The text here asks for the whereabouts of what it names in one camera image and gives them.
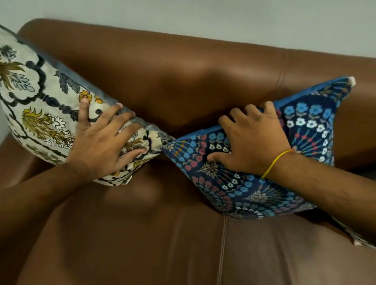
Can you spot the person's left hand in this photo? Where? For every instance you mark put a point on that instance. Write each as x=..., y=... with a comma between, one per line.
x=97, y=152

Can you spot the person's right hand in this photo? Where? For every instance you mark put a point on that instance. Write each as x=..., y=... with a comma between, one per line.
x=255, y=144

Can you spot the person's right thumb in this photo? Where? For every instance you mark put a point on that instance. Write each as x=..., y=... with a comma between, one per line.
x=219, y=158

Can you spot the person's left thumb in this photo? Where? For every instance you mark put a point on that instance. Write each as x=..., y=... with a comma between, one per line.
x=132, y=158

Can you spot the person's left little finger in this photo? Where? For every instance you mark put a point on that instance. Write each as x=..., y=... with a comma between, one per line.
x=84, y=113

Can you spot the person's right middle finger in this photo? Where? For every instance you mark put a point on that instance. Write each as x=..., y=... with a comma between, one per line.
x=239, y=119

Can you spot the person's right little finger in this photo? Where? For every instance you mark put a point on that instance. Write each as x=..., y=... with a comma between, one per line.
x=270, y=110

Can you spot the blue floral cushion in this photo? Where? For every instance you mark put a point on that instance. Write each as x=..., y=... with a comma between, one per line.
x=308, y=123

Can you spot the cream floral cushion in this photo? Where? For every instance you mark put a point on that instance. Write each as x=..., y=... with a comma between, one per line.
x=35, y=97

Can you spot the person's right forearm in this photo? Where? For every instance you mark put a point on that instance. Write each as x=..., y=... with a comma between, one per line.
x=329, y=188

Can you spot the person's left forearm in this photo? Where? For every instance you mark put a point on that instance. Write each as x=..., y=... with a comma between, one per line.
x=35, y=202

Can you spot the brown leather sofa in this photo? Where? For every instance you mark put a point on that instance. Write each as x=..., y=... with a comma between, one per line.
x=164, y=235

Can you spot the white patterned cushion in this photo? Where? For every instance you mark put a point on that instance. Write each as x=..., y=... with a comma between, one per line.
x=360, y=241

